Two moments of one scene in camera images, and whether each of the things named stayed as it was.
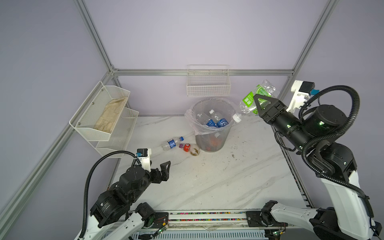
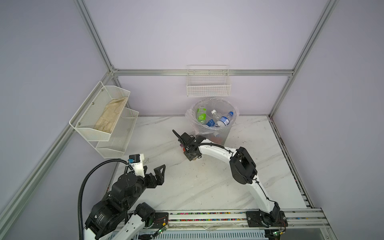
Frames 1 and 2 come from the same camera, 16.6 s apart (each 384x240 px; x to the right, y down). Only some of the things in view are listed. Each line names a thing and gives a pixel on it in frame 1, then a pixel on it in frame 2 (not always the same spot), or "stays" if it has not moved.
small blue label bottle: (171, 143) to (224, 121)
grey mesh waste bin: (211, 119) stays
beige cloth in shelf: (110, 117) stays
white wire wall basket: (208, 80) stays
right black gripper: (267, 112) to (189, 157)
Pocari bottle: (220, 122) stays
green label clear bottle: (248, 105) to (201, 114)
